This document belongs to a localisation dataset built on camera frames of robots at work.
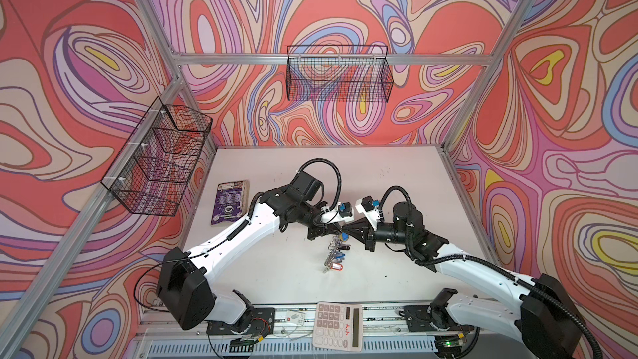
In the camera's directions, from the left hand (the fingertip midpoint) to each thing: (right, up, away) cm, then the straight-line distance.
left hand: (341, 226), depth 74 cm
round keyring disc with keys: (-1, -13, +13) cm, 18 cm away
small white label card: (-14, -28, 0) cm, 31 cm away
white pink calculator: (-1, -28, -3) cm, 29 cm away
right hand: (+2, -3, +1) cm, 3 cm away
